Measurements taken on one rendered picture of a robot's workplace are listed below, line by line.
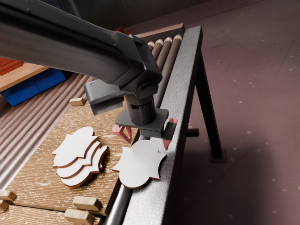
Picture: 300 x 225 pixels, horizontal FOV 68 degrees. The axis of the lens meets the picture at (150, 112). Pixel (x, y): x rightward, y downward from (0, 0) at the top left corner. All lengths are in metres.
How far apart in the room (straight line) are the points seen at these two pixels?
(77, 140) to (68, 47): 0.41
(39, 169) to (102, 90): 0.40
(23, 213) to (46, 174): 0.11
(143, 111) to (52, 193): 0.32
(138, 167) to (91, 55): 0.33
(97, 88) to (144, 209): 0.26
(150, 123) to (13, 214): 0.40
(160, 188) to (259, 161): 1.22
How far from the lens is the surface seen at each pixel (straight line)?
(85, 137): 0.62
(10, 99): 1.30
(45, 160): 0.74
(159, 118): 0.48
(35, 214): 0.62
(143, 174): 0.52
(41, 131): 0.94
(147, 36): 1.26
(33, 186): 0.69
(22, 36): 0.23
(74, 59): 0.27
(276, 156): 1.70
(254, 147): 1.74
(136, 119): 0.46
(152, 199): 0.50
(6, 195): 0.69
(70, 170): 0.58
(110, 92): 0.39
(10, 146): 0.99
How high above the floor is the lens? 1.32
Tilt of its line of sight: 35 degrees down
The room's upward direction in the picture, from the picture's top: 23 degrees counter-clockwise
